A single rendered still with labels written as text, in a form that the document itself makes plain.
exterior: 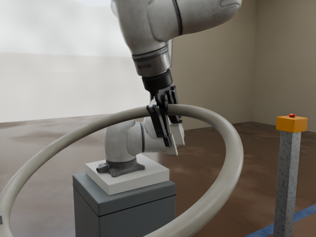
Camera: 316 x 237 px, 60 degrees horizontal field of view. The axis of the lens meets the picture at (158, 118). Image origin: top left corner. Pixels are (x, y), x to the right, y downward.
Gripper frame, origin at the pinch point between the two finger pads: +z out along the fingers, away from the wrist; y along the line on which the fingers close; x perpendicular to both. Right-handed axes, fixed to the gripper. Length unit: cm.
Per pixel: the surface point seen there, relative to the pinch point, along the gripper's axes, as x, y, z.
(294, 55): -11, -663, 184
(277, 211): 12, -76, 101
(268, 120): -78, -631, 345
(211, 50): -186, -592, 125
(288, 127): 20, -91, 49
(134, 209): -37, -12, 46
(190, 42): -216, -543, 86
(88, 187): -59, -11, 35
